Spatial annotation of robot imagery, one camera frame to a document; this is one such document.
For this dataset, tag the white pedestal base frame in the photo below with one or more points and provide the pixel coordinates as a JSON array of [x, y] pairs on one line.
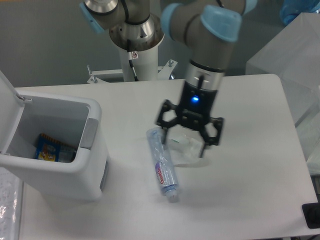
[[165, 72]]

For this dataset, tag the white push-lid trash can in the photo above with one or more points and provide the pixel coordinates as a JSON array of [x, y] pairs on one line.
[[76, 121]]

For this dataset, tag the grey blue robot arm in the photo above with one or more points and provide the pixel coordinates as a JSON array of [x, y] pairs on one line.
[[210, 28]]

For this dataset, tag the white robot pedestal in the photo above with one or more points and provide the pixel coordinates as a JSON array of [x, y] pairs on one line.
[[142, 61]]

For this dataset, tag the blue snack wrapper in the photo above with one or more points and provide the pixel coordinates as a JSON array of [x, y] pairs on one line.
[[52, 150]]

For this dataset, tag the transparent plastic sheet left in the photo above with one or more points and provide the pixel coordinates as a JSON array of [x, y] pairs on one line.
[[11, 195]]

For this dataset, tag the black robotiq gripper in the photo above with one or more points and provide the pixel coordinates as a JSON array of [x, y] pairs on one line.
[[192, 112]]

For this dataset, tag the black device at edge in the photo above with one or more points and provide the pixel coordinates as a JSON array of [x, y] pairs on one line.
[[311, 212]]

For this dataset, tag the clear plastic water bottle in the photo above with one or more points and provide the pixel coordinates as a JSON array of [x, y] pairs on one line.
[[163, 165]]

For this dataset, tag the crumpled clear plastic bag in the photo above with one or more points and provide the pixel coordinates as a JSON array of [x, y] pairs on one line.
[[185, 151]]

